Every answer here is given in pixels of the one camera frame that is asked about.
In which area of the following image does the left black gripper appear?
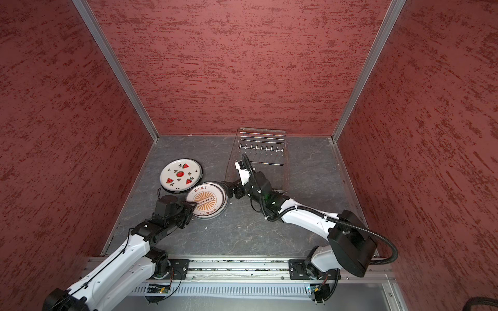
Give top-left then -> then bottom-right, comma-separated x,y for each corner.
166,200 -> 198,230

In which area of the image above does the white watermelon pattern plate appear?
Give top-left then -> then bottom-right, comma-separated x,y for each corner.
160,159 -> 203,193

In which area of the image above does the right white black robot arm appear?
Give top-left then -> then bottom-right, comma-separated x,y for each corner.
222,172 -> 377,279

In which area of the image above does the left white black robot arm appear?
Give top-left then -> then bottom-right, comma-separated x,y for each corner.
42,195 -> 197,310

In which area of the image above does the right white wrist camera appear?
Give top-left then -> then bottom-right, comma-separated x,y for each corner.
235,161 -> 250,186

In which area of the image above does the wire dish rack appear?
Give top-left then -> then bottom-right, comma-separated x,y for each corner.
224,128 -> 289,193

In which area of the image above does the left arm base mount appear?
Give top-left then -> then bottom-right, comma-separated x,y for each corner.
152,259 -> 190,280

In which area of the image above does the left black thin cable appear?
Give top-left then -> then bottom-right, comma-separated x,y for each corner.
46,186 -> 164,311

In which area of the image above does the white perforated cable duct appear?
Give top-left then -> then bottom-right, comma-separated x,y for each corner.
129,282 -> 311,300

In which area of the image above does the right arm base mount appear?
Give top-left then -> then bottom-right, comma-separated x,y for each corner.
288,259 -> 342,281

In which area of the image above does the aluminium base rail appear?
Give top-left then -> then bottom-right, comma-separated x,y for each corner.
79,255 -> 396,284

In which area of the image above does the right black corrugated cable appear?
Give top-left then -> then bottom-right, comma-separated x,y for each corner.
240,153 -> 399,302

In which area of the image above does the left aluminium corner post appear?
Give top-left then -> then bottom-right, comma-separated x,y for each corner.
72,0 -> 160,143

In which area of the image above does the aluminium corner post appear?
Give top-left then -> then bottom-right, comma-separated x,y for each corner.
331,0 -> 406,144
72,0 -> 160,143

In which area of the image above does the right aluminium corner post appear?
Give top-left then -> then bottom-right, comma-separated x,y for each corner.
331,0 -> 406,144

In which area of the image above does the black hose bottom corner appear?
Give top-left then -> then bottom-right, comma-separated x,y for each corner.
462,296 -> 498,311

